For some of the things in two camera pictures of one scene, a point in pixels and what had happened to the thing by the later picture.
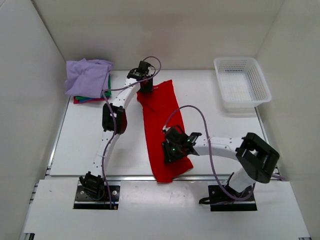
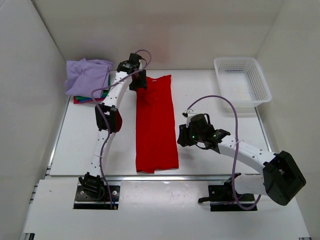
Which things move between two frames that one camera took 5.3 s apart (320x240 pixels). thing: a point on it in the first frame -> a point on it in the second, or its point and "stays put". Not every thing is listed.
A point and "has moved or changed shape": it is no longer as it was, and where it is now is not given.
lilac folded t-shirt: x=87 y=78 stays put
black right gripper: x=168 y=157 -> x=183 y=139
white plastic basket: x=242 y=84 stays put
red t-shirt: x=161 y=112 has moved or changed shape
